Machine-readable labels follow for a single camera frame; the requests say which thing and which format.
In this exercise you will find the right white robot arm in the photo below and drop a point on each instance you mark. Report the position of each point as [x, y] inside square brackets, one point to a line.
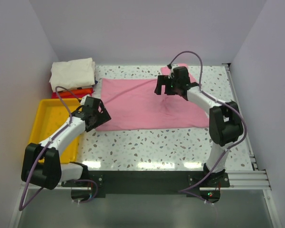
[225, 122]

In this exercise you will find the folded orange t shirt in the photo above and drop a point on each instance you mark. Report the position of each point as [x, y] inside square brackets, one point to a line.
[77, 92]

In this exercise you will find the yellow plastic tray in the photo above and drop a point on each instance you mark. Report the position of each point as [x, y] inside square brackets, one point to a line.
[51, 115]

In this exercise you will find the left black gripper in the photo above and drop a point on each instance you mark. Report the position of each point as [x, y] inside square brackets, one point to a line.
[103, 118]

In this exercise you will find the pink t shirt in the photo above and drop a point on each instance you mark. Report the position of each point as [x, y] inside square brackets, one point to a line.
[133, 105]

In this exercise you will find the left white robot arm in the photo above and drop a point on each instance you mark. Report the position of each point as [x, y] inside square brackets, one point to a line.
[42, 165]

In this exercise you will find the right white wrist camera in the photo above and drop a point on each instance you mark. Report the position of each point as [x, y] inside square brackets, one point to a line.
[170, 68]

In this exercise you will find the folded cream t shirt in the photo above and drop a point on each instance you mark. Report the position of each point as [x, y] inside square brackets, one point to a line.
[73, 74]

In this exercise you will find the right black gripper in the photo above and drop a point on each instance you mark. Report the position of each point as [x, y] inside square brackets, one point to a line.
[162, 80]

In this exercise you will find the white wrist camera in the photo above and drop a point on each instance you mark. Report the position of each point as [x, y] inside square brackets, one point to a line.
[83, 99]
[170, 68]

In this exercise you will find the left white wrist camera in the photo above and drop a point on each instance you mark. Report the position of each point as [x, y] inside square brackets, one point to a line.
[83, 99]

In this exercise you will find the folded red t shirt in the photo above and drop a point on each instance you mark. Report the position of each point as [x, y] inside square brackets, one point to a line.
[55, 94]

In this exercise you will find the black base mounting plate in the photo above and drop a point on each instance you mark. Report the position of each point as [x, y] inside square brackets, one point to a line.
[102, 183]

